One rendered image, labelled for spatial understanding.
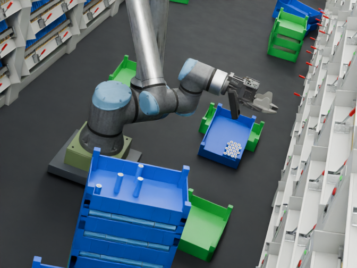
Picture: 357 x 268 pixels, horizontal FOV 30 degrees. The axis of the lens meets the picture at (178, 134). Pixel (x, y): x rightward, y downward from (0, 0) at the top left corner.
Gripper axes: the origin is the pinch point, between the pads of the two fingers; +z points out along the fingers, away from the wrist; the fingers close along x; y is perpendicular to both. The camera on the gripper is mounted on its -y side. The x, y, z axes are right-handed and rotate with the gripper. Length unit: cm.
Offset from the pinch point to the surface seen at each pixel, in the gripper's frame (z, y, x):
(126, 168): -36, -10, -54
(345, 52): 14.9, 29.2, 5.2
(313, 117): 17.2, -10.2, 28.5
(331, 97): 17.7, 10.2, 8.0
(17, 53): -114, -38, 31
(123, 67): -82, -64, 105
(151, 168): -29, -8, -52
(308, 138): 17.3, -10.0, 10.0
